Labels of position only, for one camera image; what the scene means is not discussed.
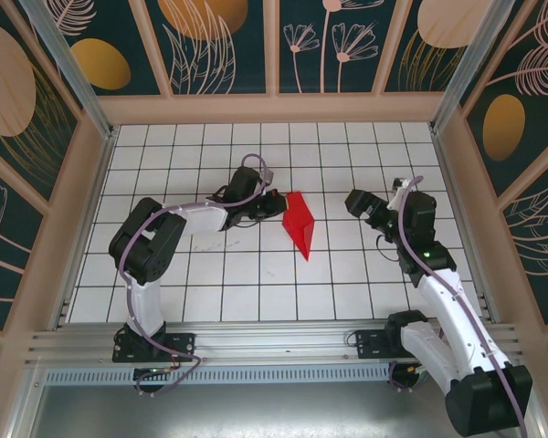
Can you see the small dark circuit board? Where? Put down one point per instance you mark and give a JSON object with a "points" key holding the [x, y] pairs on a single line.
{"points": [[157, 370]]}

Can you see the red paper sheet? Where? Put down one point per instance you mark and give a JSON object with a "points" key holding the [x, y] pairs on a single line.
{"points": [[297, 219]]}

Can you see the aluminium corner post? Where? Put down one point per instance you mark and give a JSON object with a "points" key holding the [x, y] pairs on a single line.
{"points": [[70, 68], [475, 68]]}

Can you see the grey metal sheet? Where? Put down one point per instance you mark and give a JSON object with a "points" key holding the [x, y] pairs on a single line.
{"points": [[274, 410]]}

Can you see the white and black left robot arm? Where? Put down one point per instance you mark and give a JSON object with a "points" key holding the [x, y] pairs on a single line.
{"points": [[144, 310]]}

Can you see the aluminium side rail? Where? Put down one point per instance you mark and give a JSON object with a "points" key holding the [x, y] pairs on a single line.
{"points": [[447, 173], [99, 173]]}

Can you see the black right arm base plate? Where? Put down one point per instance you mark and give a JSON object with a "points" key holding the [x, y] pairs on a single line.
{"points": [[367, 344]]}

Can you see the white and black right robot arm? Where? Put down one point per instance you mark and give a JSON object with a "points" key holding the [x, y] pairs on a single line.
{"points": [[447, 356]]}

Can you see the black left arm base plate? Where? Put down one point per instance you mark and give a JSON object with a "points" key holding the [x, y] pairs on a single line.
{"points": [[182, 342]]}

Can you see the green circuit board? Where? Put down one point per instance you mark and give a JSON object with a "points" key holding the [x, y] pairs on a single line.
{"points": [[418, 370]]}

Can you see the aluminium mounting rail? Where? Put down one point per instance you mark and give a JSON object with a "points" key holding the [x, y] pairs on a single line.
{"points": [[274, 342]]}

